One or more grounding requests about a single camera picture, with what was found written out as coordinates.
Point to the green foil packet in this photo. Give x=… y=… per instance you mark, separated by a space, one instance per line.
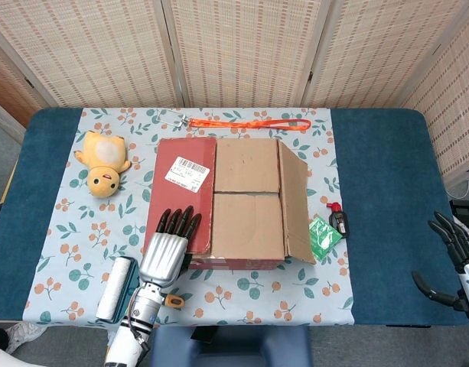
x=324 y=239

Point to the red cardboard box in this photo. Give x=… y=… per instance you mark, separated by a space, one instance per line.
x=245 y=221

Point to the yellow plush toy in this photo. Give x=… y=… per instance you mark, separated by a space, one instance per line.
x=102 y=156

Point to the floral patterned tablecloth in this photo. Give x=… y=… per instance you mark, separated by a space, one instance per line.
x=85 y=237

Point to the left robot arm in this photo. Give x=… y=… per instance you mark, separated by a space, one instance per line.
x=131 y=336

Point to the woven folding screen panel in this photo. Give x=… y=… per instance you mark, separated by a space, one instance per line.
x=245 y=46
x=12 y=76
x=452 y=114
x=379 y=46
x=85 y=46

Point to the small black bottle red cap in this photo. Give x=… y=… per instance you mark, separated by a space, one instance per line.
x=339 y=221

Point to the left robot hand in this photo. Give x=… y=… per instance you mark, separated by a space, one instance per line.
x=163 y=256

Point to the black equipment case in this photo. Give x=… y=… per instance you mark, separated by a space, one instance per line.
x=467 y=208

